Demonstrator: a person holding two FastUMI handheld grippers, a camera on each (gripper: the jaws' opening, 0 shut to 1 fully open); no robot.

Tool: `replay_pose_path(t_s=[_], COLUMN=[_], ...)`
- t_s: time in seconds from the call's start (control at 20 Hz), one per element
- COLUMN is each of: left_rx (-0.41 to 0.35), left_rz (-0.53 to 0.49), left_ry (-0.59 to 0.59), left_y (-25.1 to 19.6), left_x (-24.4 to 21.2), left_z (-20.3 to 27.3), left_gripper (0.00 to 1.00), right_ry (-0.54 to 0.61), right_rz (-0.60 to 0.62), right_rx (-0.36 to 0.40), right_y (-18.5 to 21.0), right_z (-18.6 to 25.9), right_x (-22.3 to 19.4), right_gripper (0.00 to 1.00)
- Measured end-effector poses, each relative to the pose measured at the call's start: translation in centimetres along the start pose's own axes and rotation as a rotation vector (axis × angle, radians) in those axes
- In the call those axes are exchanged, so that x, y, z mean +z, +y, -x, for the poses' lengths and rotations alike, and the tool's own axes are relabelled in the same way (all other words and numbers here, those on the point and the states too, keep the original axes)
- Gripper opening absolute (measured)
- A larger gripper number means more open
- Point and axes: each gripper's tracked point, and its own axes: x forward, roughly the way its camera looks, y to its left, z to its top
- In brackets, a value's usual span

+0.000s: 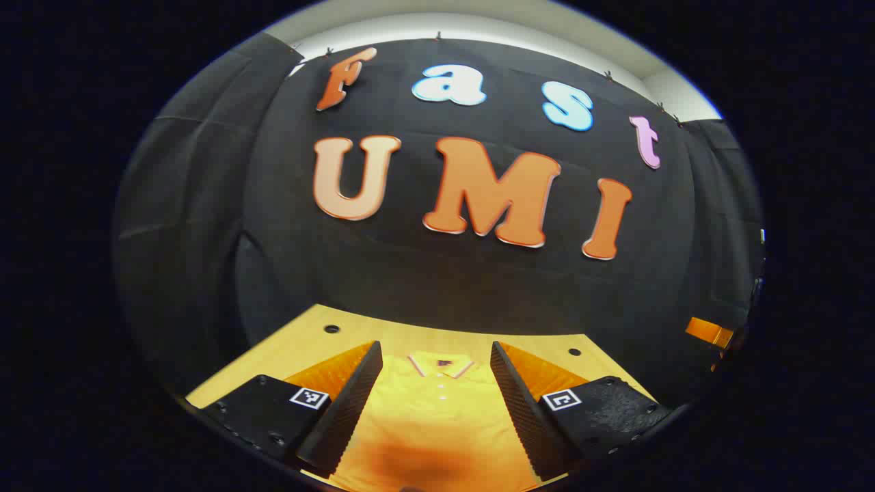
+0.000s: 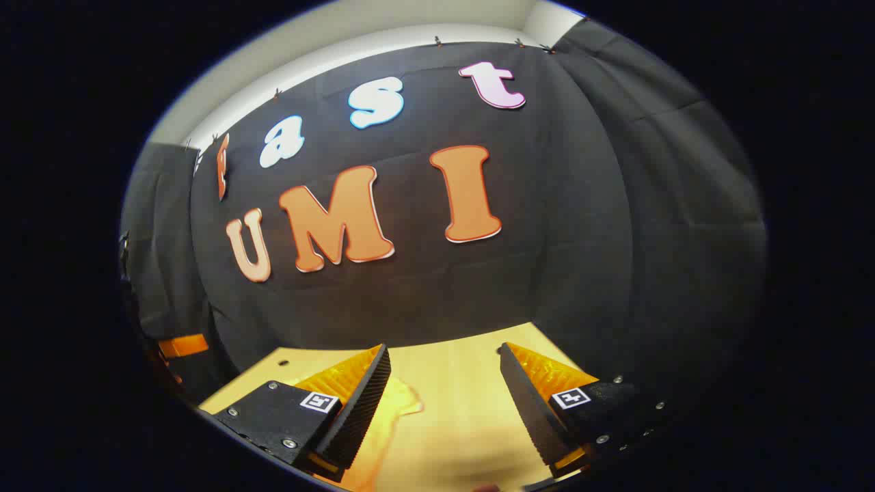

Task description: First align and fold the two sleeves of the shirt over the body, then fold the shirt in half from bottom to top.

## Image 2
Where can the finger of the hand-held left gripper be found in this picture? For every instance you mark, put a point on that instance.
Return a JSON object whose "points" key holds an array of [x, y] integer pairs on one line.
{"points": [[184, 346]]}

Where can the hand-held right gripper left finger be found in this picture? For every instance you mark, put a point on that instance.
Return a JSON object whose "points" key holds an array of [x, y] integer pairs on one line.
{"points": [[362, 410]]}

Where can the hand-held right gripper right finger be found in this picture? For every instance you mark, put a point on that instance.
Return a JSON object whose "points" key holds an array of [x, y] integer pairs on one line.
{"points": [[526, 410]]}

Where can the orange T-shirt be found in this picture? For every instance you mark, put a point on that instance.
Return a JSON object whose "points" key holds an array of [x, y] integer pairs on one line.
{"points": [[393, 410]]}

